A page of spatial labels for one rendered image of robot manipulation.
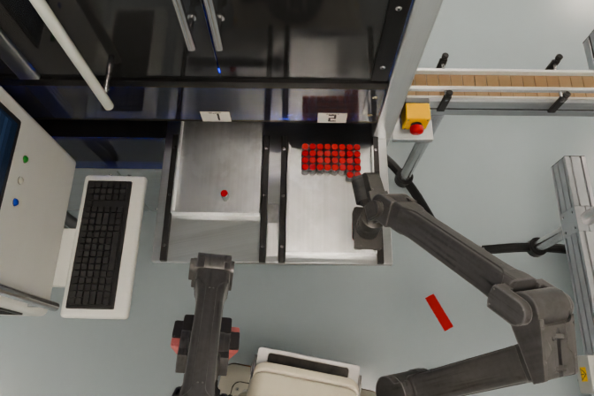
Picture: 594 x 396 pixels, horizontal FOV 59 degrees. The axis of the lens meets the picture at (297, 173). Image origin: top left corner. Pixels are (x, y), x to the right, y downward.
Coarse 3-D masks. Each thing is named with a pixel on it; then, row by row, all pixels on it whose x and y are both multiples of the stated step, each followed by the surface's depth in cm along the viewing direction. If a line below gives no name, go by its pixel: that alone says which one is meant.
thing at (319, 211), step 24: (288, 168) 159; (288, 192) 156; (312, 192) 160; (336, 192) 160; (288, 216) 157; (312, 216) 157; (336, 216) 157; (288, 240) 154; (312, 240) 154; (336, 240) 154
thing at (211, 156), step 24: (192, 144) 166; (216, 144) 166; (240, 144) 166; (192, 168) 163; (216, 168) 163; (240, 168) 163; (192, 192) 160; (216, 192) 160; (240, 192) 160; (240, 216) 157
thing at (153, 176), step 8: (80, 168) 193; (88, 168) 193; (80, 176) 200; (144, 176) 200; (152, 176) 200; (160, 176) 199; (72, 184) 209; (80, 184) 209; (152, 184) 208; (72, 192) 218; (80, 192) 217; (152, 192) 216; (72, 200) 227; (80, 200) 227; (152, 200) 226; (72, 208) 238; (144, 208) 236; (152, 208) 236
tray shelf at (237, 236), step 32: (288, 128) 168; (320, 128) 168; (352, 128) 168; (384, 160) 164; (160, 192) 160; (160, 224) 156; (192, 224) 156; (224, 224) 156; (256, 224) 156; (192, 256) 153; (256, 256) 153; (288, 256) 153; (320, 256) 153; (352, 256) 153; (384, 256) 153
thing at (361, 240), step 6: (354, 210) 126; (360, 210) 126; (354, 216) 126; (354, 222) 125; (354, 228) 125; (360, 228) 120; (354, 234) 124; (360, 234) 123; (366, 234) 120; (372, 234) 120; (378, 234) 124; (354, 240) 124; (360, 240) 124; (366, 240) 124; (372, 240) 124; (378, 240) 124; (354, 246) 123; (360, 246) 123; (366, 246) 123; (372, 246) 123; (378, 246) 123
